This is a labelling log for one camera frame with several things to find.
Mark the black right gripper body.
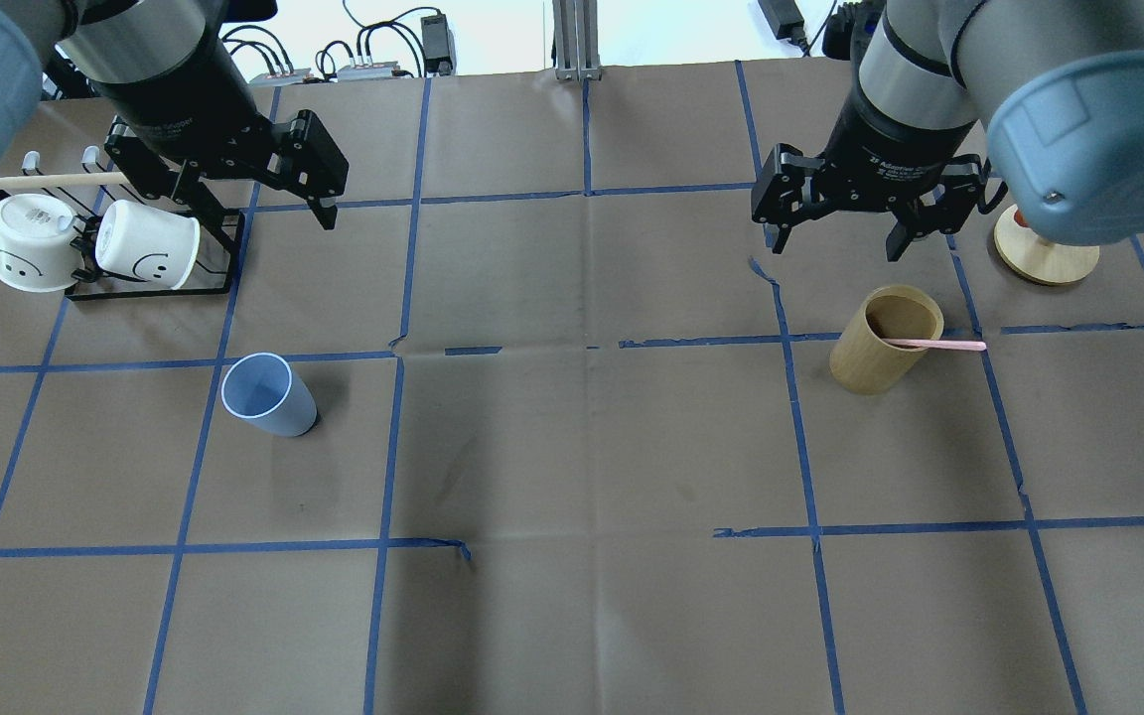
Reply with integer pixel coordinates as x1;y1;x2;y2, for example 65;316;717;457
750;94;990;235

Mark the aluminium frame post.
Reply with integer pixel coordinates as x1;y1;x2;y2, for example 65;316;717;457
553;0;603;82

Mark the grey usb hub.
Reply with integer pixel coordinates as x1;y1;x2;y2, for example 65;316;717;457
335;61;410;82

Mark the white smiley cup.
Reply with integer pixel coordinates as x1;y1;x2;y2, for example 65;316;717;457
94;200;201;289
0;194;84;293

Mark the blue plastic cup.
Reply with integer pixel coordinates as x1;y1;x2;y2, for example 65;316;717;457
219;353;319;438

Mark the white smiley cup right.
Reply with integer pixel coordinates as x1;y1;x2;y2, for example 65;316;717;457
94;200;201;289

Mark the black wire cup rack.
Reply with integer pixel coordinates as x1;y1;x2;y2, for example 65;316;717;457
0;146;241;300

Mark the wooden cylinder holder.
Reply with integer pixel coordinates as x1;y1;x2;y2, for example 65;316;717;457
829;284;944;395

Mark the black power adapter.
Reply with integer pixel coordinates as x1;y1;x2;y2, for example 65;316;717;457
419;13;456;76

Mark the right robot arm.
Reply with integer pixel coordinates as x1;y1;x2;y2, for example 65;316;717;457
750;1;1144;261

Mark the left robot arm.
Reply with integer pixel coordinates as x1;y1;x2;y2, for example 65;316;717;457
0;1;349;229

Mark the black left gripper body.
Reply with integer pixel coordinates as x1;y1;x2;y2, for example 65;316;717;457
104;70;350;208

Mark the round wooden stand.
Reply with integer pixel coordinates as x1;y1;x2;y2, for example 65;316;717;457
993;207;1101;288

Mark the white smiley cup left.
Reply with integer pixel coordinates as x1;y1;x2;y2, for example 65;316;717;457
0;194;84;293

